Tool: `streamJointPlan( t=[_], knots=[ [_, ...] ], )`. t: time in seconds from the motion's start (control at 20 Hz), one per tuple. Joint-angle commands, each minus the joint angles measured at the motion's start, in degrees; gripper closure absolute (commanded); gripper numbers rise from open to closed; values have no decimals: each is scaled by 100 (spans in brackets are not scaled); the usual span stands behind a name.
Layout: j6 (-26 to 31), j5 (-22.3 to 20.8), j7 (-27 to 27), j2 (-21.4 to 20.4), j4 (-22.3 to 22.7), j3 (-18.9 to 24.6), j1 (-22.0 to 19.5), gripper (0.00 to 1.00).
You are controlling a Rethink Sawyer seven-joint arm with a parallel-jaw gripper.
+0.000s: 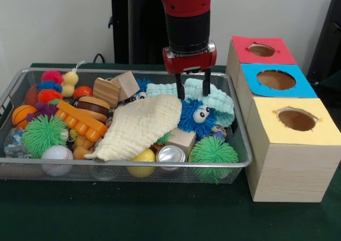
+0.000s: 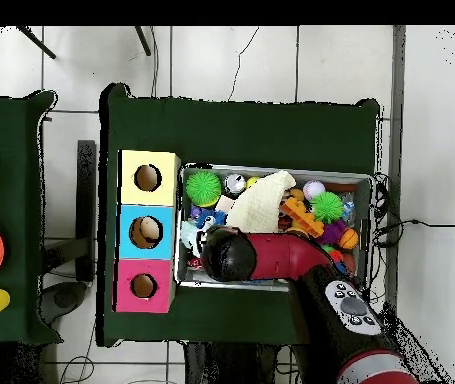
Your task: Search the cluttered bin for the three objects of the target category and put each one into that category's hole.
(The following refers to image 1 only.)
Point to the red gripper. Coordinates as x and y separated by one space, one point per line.
189 63

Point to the cream muslin cloth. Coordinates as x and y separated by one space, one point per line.
138 126

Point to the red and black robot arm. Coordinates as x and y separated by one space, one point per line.
186 30

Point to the clear mesh bin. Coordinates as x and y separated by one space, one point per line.
160 75

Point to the wooden box with three holes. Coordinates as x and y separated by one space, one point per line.
287 166

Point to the mint green cloth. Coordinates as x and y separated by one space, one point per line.
221 99

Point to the blue fuzzy toy with eyes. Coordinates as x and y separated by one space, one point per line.
189 121

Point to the plain wooden cube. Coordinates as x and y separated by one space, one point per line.
127 83

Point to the green spiky ball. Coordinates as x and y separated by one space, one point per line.
43 134
213 153

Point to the silver can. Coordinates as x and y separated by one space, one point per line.
170 154

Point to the toy hamburger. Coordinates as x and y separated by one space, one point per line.
94 103

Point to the orange plastic comb toy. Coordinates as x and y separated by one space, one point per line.
74 118

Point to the dark green tablecloth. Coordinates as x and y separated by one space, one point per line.
160 214

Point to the white baseball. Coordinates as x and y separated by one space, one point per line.
56 155

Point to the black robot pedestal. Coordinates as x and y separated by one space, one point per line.
138 38

